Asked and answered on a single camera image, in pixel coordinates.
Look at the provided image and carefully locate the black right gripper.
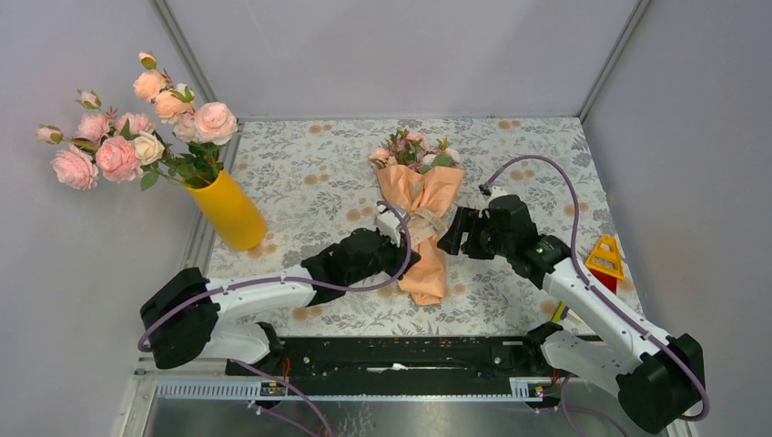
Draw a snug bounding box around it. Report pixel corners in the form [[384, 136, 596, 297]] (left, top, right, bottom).
[[436, 206, 513, 260]]

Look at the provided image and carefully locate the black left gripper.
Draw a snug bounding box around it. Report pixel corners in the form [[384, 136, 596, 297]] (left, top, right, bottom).
[[347, 226, 421, 285]]

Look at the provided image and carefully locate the cream printed ribbon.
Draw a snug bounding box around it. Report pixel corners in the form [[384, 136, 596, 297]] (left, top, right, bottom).
[[407, 207, 448, 247]]

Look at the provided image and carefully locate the orange paper bouquet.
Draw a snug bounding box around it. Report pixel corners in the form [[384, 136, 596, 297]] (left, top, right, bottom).
[[369, 130, 465, 306]]

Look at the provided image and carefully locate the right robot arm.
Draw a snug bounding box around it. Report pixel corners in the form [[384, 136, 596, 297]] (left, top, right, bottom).
[[438, 195, 705, 434]]

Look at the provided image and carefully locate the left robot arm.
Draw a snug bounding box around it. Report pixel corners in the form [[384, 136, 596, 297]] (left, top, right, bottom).
[[137, 229, 421, 374]]

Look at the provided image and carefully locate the yellow vase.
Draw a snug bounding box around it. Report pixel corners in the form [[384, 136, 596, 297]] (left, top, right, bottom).
[[186, 170, 267, 251]]

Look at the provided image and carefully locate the pink rose bunch in vase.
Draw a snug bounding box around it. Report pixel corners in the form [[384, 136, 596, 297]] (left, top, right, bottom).
[[36, 52, 239, 190]]

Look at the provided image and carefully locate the floral patterned table mat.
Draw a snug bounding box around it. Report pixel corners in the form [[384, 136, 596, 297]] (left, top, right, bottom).
[[207, 117, 615, 337]]

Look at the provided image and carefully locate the yellow triangular plastic toy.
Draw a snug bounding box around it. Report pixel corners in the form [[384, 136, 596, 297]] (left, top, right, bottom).
[[584, 234, 625, 294]]

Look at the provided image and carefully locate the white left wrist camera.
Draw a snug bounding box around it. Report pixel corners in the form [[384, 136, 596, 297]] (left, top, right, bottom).
[[375, 200, 407, 248]]

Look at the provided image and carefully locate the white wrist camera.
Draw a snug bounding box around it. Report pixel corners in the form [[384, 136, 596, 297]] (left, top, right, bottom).
[[478, 184, 509, 208], [375, 200, 407, 248]]

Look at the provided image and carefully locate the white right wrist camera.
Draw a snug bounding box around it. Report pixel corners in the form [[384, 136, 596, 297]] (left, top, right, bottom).
[[478, 184, 509, 208]]

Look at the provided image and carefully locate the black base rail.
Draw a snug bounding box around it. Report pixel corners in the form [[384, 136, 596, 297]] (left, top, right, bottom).
[[226, 335, 580, 398]]

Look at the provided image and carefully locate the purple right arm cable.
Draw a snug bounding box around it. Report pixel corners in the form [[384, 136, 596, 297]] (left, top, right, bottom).
[[478, 155, 711, 437]]

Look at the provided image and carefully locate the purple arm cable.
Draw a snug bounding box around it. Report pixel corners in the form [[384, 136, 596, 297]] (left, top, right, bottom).
[[137, 200, 413, 437], [478, 155, 711, 437]]

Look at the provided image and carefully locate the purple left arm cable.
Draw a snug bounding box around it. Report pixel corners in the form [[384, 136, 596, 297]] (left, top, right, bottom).
[[137, 200, 413, 437]]

